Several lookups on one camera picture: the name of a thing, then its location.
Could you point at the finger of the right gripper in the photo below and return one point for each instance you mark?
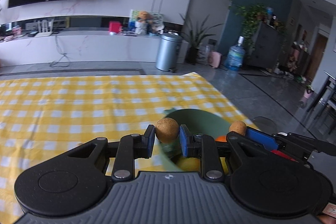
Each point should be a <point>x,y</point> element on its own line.
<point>263,139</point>

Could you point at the potted plant by cabinet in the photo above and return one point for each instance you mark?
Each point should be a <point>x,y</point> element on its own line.
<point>194,34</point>

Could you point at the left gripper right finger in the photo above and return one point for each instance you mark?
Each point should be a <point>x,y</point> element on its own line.
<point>205,148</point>

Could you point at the green cucumber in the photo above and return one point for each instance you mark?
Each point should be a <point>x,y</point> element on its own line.
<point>171,149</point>

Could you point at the yellow-green pear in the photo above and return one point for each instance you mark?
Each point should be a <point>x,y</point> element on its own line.
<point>190,164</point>

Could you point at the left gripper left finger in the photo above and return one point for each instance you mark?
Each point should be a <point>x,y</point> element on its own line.
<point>130,148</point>

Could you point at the brown longan fruit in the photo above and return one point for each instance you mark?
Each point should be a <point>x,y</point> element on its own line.
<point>239,127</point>
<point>167,130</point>

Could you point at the orange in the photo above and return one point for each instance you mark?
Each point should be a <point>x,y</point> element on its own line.
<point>221,138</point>

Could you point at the yellow checkered tablecloth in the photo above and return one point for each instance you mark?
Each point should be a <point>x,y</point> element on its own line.
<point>44,117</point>

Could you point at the dark drawer cabinet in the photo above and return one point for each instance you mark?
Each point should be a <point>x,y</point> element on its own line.
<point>266,48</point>

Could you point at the red mug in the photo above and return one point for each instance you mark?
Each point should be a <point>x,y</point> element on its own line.
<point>281,154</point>

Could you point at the white router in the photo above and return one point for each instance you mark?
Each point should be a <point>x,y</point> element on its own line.
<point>45,28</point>

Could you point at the pink small heater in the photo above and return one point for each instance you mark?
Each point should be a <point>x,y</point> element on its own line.
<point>215,59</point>

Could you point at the red box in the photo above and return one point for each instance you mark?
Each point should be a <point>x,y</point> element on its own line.
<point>115,27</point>

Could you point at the green colander bowl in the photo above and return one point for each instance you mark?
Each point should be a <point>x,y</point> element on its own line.
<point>198,122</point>

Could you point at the white TV cabinet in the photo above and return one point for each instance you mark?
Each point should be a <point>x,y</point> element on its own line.
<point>79,46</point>

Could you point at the silver trash can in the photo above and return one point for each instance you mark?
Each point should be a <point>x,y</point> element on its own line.
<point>168,52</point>

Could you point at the hanging ivy plant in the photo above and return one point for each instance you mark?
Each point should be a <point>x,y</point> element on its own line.
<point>252,15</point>

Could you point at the teddy bear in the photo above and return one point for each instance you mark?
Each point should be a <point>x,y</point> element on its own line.
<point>143,23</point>

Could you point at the blue water bottle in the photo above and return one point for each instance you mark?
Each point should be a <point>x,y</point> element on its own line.
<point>235,56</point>

